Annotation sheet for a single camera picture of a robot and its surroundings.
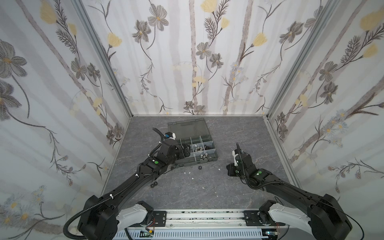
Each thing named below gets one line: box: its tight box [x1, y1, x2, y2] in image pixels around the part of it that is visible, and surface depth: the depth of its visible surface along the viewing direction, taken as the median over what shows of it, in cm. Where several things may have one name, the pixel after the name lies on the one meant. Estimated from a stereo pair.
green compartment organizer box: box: [167, 118, 219, 168], surface depth 101 cm
